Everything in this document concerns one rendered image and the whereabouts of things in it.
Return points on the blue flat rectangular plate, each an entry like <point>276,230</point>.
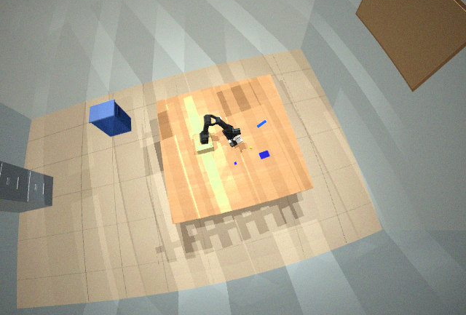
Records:
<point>264,154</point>

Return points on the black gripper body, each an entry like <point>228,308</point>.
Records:
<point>233,142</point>

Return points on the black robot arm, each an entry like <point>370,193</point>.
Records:
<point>228,129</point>

